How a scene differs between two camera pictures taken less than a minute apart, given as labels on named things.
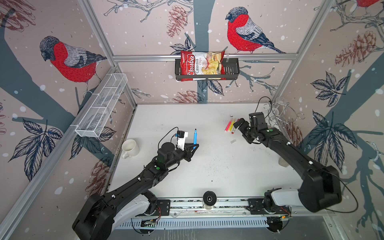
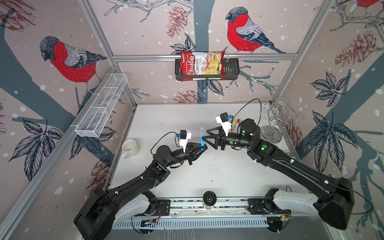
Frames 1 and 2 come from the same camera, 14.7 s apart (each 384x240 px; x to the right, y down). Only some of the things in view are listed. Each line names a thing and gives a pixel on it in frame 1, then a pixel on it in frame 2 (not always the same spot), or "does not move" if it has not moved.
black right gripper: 237,123 → 216,139
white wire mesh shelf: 93,121 does not move
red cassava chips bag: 200,63 does not move
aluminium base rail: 191,207 does not move
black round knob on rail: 209,198 does not move
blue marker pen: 195,137 → 202,141
